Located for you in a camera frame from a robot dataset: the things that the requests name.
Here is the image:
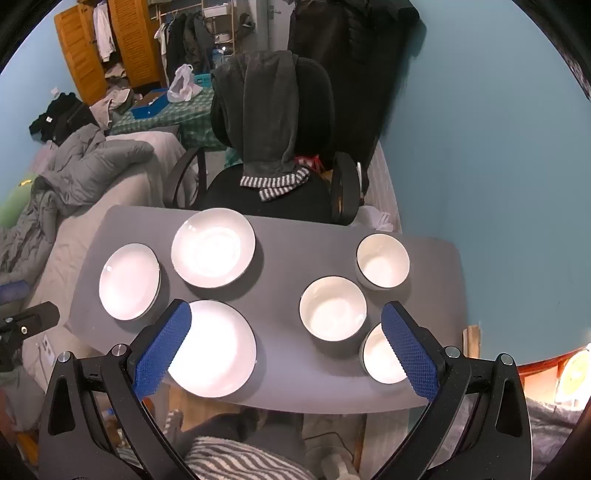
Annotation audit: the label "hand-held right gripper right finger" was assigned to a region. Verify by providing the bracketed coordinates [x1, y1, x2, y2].
[374, 301, 532, 480]

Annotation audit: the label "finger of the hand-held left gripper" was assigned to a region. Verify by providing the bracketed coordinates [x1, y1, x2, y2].
[0, 281, 31, 304]
[0, 302, 61, 344]

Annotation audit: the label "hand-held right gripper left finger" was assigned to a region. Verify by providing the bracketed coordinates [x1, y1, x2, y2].
[38, 299, 199, 480]

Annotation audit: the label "white bowl black rim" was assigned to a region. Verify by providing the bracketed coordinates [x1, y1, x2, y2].
[355, 233, 411, 291]
[359, 322, 409, 385]
[298, 275, 368, 342]

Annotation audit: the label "white plate black rim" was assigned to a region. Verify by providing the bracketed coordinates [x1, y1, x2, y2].
[171, 208, 256, 289]
[98, 243, 162, 321]
[166, 299, 258, 398]

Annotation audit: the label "wooden board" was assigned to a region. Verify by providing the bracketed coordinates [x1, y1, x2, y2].
[462, 325, 481, 361]

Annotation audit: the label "green pillow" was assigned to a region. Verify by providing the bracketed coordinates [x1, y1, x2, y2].
[0, 178, 38, 229]

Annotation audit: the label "grey striped cloth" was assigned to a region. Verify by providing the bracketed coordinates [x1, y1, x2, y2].
[185, 436, 315, 480]

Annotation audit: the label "grey duvet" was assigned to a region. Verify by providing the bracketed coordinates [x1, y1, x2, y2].
[0, 124, 155, 278]

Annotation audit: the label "bed with white sheet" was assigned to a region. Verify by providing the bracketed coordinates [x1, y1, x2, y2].
[21, 131, 199, 416]

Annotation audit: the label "grey blanket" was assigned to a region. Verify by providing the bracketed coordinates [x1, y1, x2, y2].
[526, 397, 591, 480]

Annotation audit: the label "lit lamp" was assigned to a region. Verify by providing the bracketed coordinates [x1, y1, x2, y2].
[554, 344, 591, 407]

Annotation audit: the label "black clothes pile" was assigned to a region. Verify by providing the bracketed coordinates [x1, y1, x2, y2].
[28, 91, 100, 144]

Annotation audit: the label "blue flat box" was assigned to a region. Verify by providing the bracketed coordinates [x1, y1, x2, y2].
[130, 91, 169, 118]

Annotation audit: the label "green checked cloth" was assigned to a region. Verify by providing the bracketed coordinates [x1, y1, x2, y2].
[108, 88, 232, 151]

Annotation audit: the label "white plastic bag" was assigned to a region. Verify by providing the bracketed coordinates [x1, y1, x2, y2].
[166, 64, 204, 103]

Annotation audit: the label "dark grey hooded garment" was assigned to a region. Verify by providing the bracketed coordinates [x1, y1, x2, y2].
[211, 50, 311, 202]

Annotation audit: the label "wooden wardrobe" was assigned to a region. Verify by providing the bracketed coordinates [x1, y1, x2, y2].
[54, 0, 167, 106]

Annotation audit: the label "white hanging shirt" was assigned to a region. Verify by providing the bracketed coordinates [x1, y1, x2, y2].
[92, 2, 117, 63]

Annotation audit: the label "black office chair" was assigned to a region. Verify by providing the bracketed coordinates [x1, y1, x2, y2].
[164, 51, 362, 227]

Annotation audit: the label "black hanging jacket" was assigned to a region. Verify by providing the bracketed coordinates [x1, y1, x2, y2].
[287, 0, 421, 195]

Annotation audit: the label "dark clothes on rack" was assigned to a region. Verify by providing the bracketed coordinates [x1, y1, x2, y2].
[154, 11, 215, 84]

